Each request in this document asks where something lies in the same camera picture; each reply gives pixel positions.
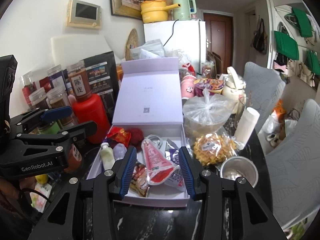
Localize white fridge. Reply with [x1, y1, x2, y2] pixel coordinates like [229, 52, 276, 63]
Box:
[143, 20, 207, 74]

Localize clear plastic bag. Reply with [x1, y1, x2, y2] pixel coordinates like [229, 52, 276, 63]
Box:
[182, 89, 238, 140]

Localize large grey leaf-pattern chair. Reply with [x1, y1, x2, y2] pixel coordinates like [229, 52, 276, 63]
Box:
[265, 99, 320, 225]

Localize purple silver snack bag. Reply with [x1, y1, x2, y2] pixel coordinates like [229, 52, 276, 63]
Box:
[165, 139, 187, 188]

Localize red snack packet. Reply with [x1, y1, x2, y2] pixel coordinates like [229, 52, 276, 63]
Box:
[107, 127, 132, 147]

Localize black power cable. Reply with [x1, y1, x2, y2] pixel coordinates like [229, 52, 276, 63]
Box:
[164, 20, 177, 47]

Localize orange green snack packet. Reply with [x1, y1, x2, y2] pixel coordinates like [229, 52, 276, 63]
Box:
[130, 162, 150, 197]

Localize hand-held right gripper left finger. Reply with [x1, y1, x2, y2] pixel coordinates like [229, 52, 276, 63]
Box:
[32, 146, 137, 240]

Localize woven straw fan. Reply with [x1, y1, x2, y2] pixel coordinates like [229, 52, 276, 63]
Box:
[125, 28, 139, 60]

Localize purple drawstring pouch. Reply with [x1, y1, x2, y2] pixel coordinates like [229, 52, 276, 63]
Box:
[114, 144, 128, 160]

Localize large green tote bag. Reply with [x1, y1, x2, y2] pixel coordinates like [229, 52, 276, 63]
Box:
[274, 22, 299, 60]

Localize white paper roll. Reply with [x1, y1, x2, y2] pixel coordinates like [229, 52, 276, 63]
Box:
[235, 107, 260, 144]

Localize pale green kettle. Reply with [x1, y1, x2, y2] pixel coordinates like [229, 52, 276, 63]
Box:
[171, 0, 197, 21]

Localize purple instant bowl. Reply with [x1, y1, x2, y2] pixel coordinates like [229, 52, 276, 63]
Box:
[194, 78, 225, 97]

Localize black handbag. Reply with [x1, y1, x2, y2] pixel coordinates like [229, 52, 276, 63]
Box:
[252, 18, 268, 55]

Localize black printed box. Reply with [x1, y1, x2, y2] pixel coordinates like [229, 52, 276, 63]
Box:
[82, 51, 120, 120]

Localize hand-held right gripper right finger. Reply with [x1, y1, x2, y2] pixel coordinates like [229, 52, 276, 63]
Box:
[178, 146, 288, 240]

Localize bag of waffle cookies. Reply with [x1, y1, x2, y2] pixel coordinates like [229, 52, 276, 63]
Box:
[194, 134, 238, 167]

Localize pink cup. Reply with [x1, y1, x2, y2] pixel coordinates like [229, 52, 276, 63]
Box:
[181, 75, 197, 99]

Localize brown door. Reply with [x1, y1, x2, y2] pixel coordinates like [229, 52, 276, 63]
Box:
[203, 12, 234, 70]

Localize red white sauce pouch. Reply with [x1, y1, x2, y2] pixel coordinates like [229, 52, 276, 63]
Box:
[141, 139, 180, 185]

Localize lavender gift box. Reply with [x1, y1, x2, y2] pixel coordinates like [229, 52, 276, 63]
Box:
[86, 57, 192, 208]

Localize dark red fuzzy scarf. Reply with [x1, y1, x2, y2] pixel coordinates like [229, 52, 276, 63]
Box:
[125, 128, 145, 148]

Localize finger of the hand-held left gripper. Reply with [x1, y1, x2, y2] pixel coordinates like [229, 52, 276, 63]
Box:
[9, 106, 73, 135]
[15, 120, 98, 156]

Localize white green squeeze pouch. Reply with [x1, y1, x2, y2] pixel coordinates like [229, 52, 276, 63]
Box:
[100, 142, 115, 170]

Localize cream teapot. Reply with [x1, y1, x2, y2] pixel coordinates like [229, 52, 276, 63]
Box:
[222, 67, 247, 113]

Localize yellow pot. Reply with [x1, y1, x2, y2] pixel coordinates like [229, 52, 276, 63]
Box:
[140, 0, 182, 23]

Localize steel bowl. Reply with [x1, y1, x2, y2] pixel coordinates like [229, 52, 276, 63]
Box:
[220, 156, 258, 188]

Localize cluster of lidded spice jars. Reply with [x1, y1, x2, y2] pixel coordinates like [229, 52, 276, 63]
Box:
[19, 60, 91, 135]

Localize pile of grey packets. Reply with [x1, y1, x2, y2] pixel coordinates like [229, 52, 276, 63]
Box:
[129, 39, 165, 60]

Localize wall intercom panel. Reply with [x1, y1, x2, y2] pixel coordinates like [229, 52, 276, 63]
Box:
[66, 0, 102, 29]

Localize white cable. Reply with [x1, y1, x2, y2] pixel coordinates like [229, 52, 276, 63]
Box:
[147, 135, 163, 148]

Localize small grey leaf-pattern chair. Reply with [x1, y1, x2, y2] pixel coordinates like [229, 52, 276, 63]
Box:
[242, 62, 286, 133]

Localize person's left hand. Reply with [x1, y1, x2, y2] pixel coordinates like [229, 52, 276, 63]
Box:
[0, 177, 34, 205]

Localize plastic bags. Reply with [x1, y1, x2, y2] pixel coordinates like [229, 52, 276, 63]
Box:
[260, 100, 298, 140]

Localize red bottle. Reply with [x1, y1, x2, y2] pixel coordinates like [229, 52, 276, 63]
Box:
[70, 94, 110, 144]

